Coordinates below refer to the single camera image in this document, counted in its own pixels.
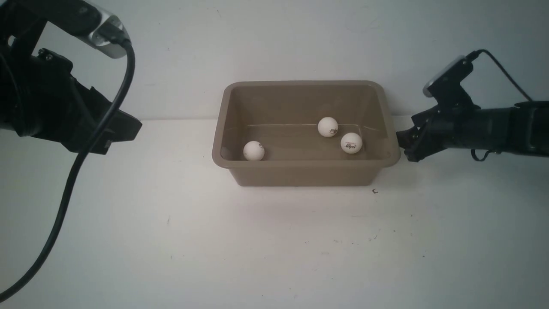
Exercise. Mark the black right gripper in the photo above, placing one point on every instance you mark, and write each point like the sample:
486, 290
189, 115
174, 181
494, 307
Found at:
432, 132

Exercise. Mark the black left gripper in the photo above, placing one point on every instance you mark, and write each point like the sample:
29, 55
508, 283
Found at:
41, 99

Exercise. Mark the white ball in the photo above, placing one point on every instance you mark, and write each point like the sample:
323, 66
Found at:
253, 151
328, 127
351, 143

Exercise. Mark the tan plastic bin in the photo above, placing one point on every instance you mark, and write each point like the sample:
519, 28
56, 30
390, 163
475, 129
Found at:
283, 117

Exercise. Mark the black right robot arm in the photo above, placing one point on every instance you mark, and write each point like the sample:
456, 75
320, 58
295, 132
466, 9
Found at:
522, 130

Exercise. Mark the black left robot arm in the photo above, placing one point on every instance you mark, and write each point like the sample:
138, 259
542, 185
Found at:
20, 29

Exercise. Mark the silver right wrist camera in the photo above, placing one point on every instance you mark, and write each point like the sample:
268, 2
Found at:
445, 87

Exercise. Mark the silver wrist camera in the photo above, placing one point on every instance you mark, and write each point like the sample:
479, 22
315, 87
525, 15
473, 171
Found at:
445, 87
89, 22

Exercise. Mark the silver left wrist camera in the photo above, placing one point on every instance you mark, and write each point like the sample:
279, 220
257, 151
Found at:
89, 22

